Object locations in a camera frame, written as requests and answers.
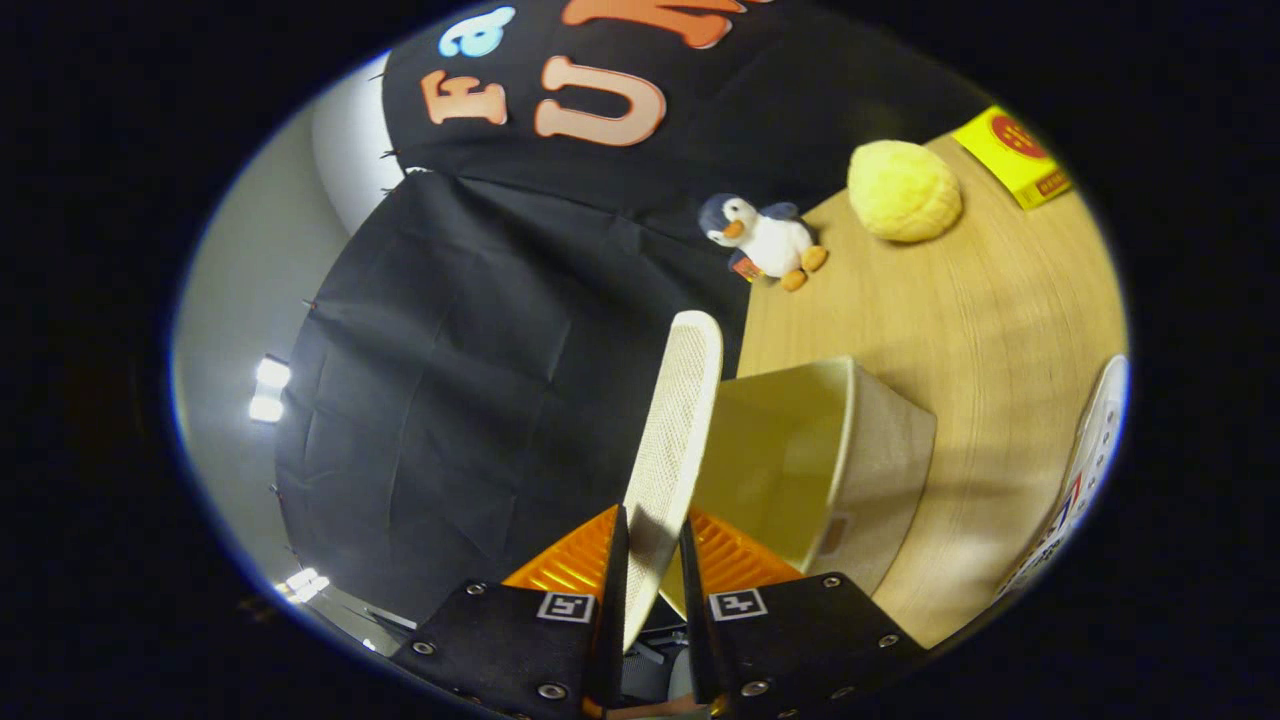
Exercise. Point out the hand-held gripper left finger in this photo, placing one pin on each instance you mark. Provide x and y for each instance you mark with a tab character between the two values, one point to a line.
610	620

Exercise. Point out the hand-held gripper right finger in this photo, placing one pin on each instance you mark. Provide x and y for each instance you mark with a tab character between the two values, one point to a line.
695	620

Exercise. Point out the beige fabric storage box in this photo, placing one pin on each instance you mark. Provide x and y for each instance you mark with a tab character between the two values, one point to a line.
790	460

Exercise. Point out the white canvas shoe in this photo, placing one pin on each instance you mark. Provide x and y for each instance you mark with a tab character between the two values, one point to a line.
1095	450

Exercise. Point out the ceiling light panel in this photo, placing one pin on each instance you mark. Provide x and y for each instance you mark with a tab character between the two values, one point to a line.
305	583
268	388

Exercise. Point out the plush penguin toy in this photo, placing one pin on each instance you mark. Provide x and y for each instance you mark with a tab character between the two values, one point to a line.
770	240

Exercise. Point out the yellow plush bun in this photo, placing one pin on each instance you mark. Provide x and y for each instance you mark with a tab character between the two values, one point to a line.
903	190

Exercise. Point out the yellow book with red circle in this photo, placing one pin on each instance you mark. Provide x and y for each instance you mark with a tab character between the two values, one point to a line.
1015	155

